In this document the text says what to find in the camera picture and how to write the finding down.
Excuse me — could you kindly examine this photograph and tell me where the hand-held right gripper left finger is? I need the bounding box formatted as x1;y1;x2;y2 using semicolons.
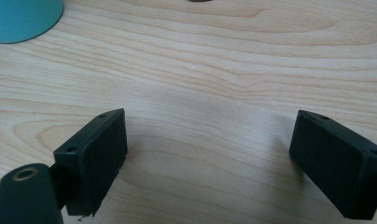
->
52;107;129;217

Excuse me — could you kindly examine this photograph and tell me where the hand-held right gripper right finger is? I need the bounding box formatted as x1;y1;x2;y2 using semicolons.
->
288;109;377;221

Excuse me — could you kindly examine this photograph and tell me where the teal round object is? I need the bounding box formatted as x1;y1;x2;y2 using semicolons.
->
0;0;65;44

